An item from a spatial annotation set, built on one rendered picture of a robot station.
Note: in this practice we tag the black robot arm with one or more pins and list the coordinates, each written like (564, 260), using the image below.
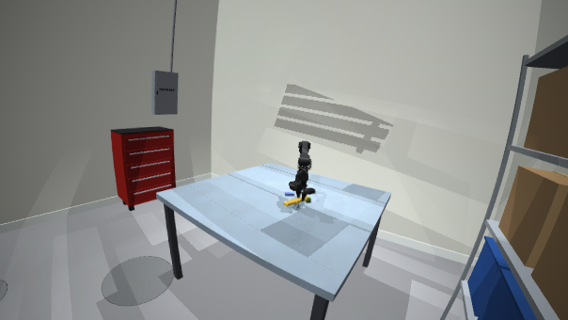
(304, 164)

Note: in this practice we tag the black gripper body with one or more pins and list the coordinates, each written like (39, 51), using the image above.
(308, 191)

